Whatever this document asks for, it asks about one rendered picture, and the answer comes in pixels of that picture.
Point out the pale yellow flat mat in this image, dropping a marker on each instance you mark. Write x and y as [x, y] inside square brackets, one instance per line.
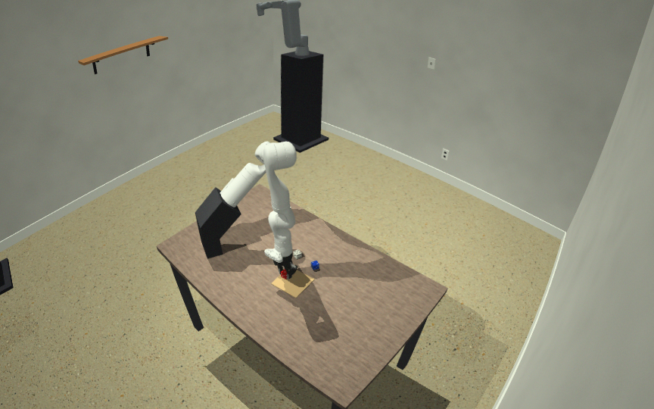
[295, 285]

